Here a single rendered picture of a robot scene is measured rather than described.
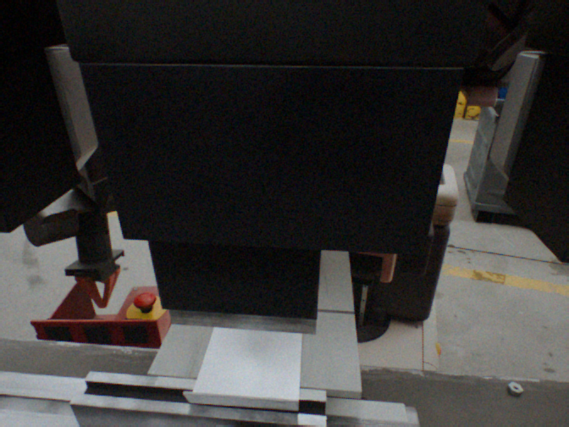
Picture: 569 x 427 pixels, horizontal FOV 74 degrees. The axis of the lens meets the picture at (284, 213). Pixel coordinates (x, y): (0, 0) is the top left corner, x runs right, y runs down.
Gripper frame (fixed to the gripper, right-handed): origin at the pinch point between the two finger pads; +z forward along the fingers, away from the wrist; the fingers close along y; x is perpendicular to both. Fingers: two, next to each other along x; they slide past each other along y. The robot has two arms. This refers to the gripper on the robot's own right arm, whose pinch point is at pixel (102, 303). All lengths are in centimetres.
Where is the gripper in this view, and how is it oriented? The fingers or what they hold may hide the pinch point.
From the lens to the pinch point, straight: 81.2
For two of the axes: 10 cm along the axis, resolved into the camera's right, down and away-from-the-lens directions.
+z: 0.1, 9.7, 2.4
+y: 0.0, 2.4, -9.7
